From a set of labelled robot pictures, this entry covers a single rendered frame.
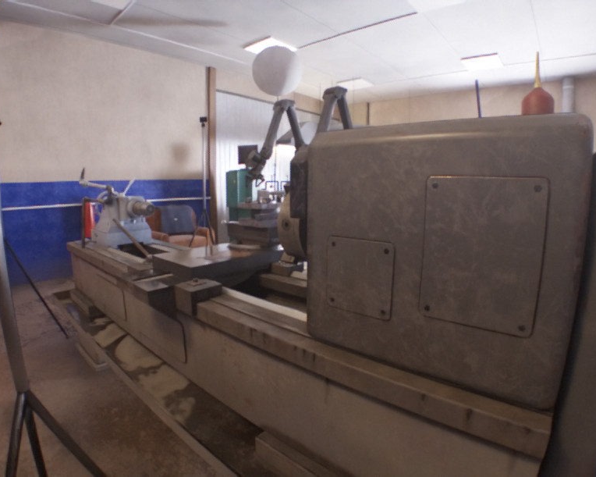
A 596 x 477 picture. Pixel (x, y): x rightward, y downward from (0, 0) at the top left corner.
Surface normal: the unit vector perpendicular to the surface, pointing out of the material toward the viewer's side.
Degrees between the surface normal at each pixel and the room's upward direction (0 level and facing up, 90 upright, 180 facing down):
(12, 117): 90
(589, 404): 90
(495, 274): 90
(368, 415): 90
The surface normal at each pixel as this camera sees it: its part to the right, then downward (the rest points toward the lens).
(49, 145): 0.76, 0.10
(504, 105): -0.66, 0.11
